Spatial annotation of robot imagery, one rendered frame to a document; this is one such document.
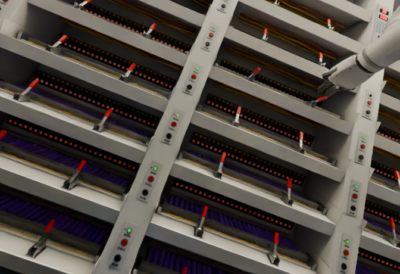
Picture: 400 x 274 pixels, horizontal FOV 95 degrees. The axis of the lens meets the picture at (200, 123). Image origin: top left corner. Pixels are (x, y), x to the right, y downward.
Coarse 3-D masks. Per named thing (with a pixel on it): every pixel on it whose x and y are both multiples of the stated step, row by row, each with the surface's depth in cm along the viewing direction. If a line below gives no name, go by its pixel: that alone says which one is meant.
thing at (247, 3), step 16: (240, 0) 78; (256, 0) 78; (240, 16) 91; (256, 16) 90; (272, 16) 79; (288, 16) 79; (288, 32) 92; (304, 32) 87; (320, 32) 80; (336, 32) 80; (304, 48) 96; (320, 48) 92; (336, 48) 89; (352, 48) 81
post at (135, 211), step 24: (216, 0) 75; (192, 48) 69; (216, 48) 71; (192, 96) 66; (168, 120) 63; (168, 144) 61; (144, 168) 59; (168, 168) 60; (120, 216) 55; (144, 216) 56
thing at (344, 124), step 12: (216, 72) 69; (228, 72) 69; (216, 84) 82; (228, 84) 70; (240, 84) 70; (252, 84) 70; (252, 96) 81; (264, 96) 71; (276, 96) 71; (276, 108) 83; (288, 108) 71; (300, 108) 71; (312, 108) 71; (312, 120) 83; (324, 120) 72; (336, 120) 72; (348, 120) 75; (348, 132) 73
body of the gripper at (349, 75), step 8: (352, 56) 60; (344, 64) 61; (352, 64) 59; (360, 64) 58; (336, 72) 63; (344, 72) 62; (352, 72) 60; (360, 72) 59; (368, 72) 57; (336, 80) 65; (344, 80) 64; (352, 80) 63; (360, 80) 62; (352, 88) 66
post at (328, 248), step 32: (384, 0) 88; (352, 32) 94; (352, 96) 78; (320, 128) 90; (352, 128) 72; (352, 160) 69; (320, 192) 75; (352, 224) 64; (320, 256) 65; (352, 256) 62
